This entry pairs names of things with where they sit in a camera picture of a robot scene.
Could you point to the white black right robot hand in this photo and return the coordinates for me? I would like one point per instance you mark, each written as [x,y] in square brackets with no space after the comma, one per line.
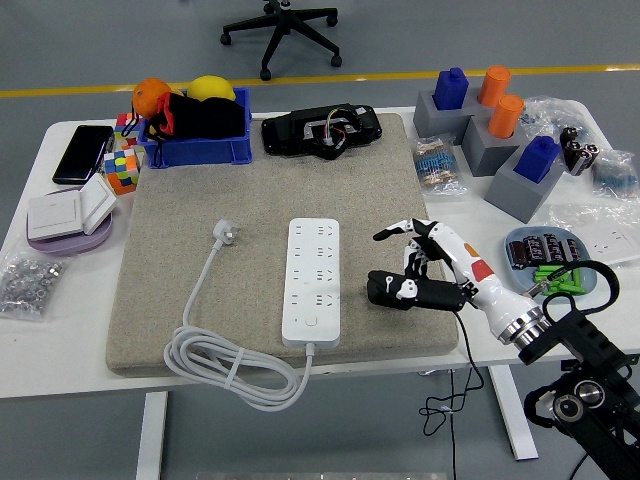
[470,270]

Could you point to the black plug adapter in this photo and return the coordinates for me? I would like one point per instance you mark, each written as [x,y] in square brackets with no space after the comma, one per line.
[376,295]

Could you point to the white power strip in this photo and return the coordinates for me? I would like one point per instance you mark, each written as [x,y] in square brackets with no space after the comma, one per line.
[310,300]

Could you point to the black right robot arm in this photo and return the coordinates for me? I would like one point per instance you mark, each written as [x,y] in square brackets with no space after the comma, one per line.
[590,340]

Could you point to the light blue plate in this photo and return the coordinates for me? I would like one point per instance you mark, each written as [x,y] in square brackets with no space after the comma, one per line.
[515,277]

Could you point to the black capacitor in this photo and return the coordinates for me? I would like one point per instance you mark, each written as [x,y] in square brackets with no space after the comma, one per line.
[534,250]
[517,255]
[552,248]
[571,251]

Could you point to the grey holder block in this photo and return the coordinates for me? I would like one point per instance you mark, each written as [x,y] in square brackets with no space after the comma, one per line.
[482,155]
[425,120]
[510,195]

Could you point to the clear plastic bag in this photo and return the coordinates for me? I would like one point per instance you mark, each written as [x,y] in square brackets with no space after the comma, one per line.
[565,215]

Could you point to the bag of striped resistors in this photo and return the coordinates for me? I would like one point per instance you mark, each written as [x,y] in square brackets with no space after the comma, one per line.
[437,165]

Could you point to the blue square peg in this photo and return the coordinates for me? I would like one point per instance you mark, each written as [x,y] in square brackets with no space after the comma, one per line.
[450,90]
[535,160]

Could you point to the white table leg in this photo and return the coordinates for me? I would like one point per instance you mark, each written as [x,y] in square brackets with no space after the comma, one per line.
[505,400]
[150,435]

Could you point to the orange cylinder peg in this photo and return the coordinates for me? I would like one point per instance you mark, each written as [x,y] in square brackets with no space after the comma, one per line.
[494,85]
[505,117]

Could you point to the bag of black capacitors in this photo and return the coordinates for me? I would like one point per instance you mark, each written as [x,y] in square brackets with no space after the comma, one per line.
[577,150]

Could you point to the bag of blue resistors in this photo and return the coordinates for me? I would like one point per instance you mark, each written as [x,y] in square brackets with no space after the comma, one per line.
[615,172]

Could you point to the clear bag of small parts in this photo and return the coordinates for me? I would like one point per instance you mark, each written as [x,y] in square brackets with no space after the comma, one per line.
[550,112]

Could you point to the open black electronic housing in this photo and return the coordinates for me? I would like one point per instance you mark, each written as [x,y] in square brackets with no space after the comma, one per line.
[285,132]

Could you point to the grey-brown felt mat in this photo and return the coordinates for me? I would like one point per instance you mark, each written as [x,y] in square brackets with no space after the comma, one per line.
[200,190]

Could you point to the blue plastic bin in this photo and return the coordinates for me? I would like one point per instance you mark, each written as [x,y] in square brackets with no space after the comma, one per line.
[200,150]

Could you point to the black office chair base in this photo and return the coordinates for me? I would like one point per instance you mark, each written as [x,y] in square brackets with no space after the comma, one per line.
[282,30]

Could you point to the yellow lemon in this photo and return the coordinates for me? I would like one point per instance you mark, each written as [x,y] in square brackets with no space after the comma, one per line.
[210,87]

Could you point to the colourful puzzle cube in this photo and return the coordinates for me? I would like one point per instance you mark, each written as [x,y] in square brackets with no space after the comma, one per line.
[122,122]
[122,170]

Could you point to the orange fruit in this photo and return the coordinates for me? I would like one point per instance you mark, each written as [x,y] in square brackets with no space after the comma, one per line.
[147,95]

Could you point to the black smartphone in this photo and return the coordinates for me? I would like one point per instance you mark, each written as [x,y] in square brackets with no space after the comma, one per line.
[82,152]

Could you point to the purple plate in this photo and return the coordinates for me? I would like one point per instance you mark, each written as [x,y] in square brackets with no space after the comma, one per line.
[65,246]

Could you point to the bag of metal nuts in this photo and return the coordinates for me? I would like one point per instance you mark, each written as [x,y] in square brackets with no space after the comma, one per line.
[27,282]

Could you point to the white wall socket panel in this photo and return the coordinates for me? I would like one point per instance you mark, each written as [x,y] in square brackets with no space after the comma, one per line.
[607,245]

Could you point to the white wall switch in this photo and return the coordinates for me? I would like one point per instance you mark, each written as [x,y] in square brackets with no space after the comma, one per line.
[52,215]
[97,202]

